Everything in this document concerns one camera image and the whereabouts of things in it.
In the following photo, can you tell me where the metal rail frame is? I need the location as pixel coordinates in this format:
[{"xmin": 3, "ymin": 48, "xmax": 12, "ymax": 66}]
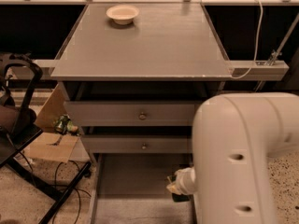
[{"xmin": 0, "ymin": 0, "xmax": 288, "ymax": 81}]

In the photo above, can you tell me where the green crumpled packet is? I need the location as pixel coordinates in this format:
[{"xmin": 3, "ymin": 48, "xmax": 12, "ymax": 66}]
[{"xmin": 54, "ymin": 115, "xmax": 78, "ymax": 135}]

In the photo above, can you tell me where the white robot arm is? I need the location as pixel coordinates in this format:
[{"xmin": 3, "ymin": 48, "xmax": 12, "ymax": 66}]
[{"xmin": 167, "ymin": 92, "xmax": 299, "ymax": 224}]

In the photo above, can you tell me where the grey drawer cabinet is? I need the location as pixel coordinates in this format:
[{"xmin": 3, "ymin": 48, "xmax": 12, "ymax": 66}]
[{"xmin": 52, "ymin": 3, "xmax": 229, "ymax": 224}]

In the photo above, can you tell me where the green yellow sponge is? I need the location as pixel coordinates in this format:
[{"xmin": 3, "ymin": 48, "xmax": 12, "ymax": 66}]
[{"xmin": 172, "ymin": 193, "xmax": 190, "ymax": 203}]

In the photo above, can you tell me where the white paper bowl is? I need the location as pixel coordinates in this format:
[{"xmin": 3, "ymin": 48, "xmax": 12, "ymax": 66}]
[{"xmin": 107, "ymin": 5, "xmax": 139, "ymax": 25}]

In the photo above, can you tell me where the black floor cable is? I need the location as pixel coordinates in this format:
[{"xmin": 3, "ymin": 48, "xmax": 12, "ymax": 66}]
[{"xmin": 50, "ymin": 160, "xmax": 93, "ymax": 224}]

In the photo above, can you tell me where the white cable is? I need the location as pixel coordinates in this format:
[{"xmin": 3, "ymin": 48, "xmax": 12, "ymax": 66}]
[{"xmin": 229, "ymin": 0, "xmax": 264, "ymax": 80}]

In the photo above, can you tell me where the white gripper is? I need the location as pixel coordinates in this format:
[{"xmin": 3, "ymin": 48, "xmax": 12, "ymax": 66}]
[{"xmin": 166, "ymin": 167, "xmax": 196, "ymax": 195}]

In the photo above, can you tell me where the brown cardboard sheet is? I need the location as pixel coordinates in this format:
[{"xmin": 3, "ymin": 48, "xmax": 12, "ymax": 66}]
[{"xmin": 24, "ymin": 87, "xmax": 78, "ymax": 162}]

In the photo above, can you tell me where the grey drawer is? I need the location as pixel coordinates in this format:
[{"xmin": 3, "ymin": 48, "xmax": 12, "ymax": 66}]
[
  {"xmin": 64, "ymin": 101, "xmax": 199, "ymax": 127},
  {"xmin": 81, "ymin": 135, "xmax": 192, "ymax": 154},
  {"xmin": 86, "ymin": 154, "xmax": 197, "ymax": 224}
]

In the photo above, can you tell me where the grey middle drawer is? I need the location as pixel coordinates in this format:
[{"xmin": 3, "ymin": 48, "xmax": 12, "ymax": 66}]
[{"xmin": 81, "ymin": 135, "xmax": 192, "ymax": 154}]

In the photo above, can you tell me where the grey bottom drawer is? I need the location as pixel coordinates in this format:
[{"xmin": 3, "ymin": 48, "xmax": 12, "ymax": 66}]
[{"xmin": 86, "ymin": 154, "xmax": 197, "ymax": 224}]

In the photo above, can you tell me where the grey top drawer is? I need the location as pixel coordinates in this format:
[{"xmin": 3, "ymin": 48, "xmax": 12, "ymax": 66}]
[{"xmin": 64, "ymin": 101, "xmax": 199, "ymax": 127}]

